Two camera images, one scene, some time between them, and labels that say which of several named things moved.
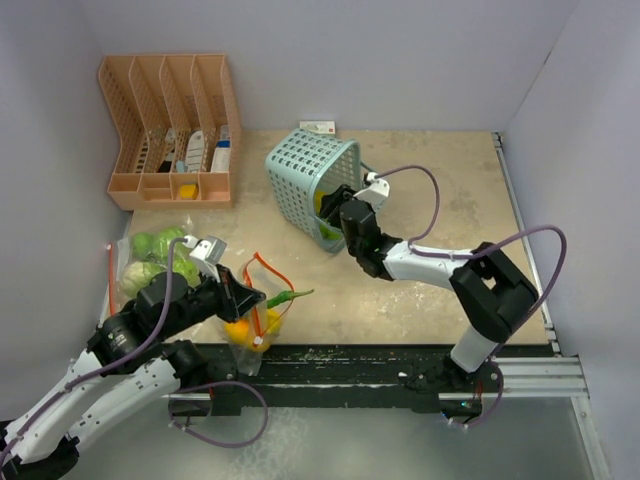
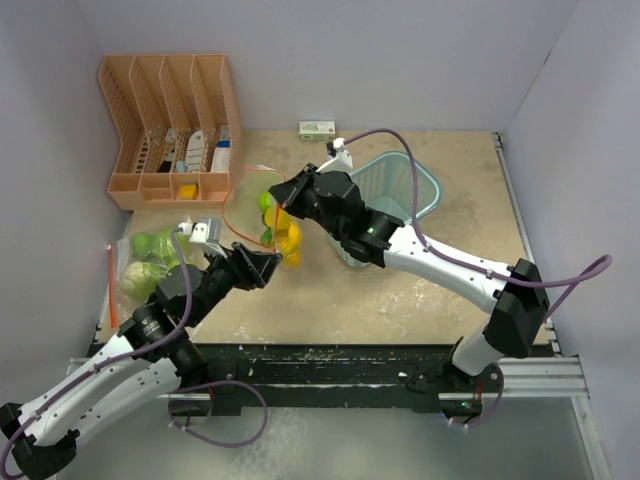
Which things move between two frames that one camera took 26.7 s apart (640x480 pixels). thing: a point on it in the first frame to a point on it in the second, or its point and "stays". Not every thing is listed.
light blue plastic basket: x=304 y=163 to x=387 y=185
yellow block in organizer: x=188 y=191 stays
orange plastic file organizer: x=177 y=129 stays
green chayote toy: x=327 y=233 to x=264 y=201
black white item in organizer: x=169 y=145 stays
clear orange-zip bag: x=250 y=337 to x=252 y=210
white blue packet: x=221 y=156 stays
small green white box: x=319 y=127 stays
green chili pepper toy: x=285 y=295 to x=267 y=236
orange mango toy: x=238 y=332 to x=291 y=256
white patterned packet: x=195 y=152 stays
